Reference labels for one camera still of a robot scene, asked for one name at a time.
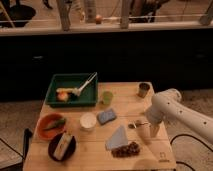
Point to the green plastic tray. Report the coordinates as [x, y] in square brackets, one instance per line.
[88, 96]

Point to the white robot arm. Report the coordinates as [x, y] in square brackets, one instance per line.
[168, 103]

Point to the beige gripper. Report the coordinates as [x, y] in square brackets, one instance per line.
[154, 129]

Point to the bunch of dark grapes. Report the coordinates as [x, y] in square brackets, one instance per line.
[129, 150]

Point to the yellow banana toy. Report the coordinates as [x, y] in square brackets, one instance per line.
[67, 90]

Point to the blue folded cloth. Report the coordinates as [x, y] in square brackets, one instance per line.
[117, 139]

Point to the orange bowl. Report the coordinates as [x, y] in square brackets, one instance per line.
[45, 121]

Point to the blue sponge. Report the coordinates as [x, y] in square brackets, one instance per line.
[106, 116]

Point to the green vegetable in bowl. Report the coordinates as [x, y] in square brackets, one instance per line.
[55, 124]

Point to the dark metal cup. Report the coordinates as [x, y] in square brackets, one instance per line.
[143, 89]

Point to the small green cup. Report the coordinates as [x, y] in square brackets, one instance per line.
[107, 97]

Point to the orange fruit in tray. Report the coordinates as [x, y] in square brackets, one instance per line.
[62, 96]

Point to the orange ball on shelf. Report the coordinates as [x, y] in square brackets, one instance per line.
[98, 19]

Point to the white sandwich box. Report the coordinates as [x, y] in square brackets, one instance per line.
[62, 145]

